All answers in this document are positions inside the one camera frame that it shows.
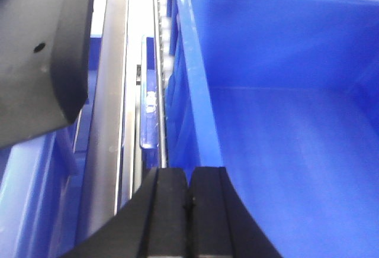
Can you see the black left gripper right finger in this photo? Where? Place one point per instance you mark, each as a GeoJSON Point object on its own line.
{"type": "Point", "coordinates": [219, 224]}

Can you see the dark blue bin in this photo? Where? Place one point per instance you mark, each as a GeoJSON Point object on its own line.
{"type": "Point", "coordinates": [148, 107]}
{"type": "Point", "coordinates": [41, 183]}

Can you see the dark blue bin lower middle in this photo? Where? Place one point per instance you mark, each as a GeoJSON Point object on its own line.
{"type": "Point", "coordinates": [148, 107]}

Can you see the stainless steel shelf rail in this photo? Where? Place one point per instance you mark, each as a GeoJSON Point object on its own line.
{"type": "Point", "coordinates": [113, 170]}

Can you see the dark blue bin lower left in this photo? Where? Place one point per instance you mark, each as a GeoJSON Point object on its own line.
{"type": "Point", "coordinates": [41, 183]}

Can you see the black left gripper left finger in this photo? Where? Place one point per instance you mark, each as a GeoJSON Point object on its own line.
{"type": "Point", "coordinates": [151, 224]}

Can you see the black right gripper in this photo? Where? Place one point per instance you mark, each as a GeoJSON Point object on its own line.
{"type": "Point", "coordinates": [44, 65]}

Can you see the light blue plastic bin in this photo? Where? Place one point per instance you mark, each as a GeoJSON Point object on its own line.
{"type": "Point", "coordinates": [284, 95]}

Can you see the white roller track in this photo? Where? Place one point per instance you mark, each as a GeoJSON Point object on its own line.
{"type": "Point", "coordinates": [164, 63]}

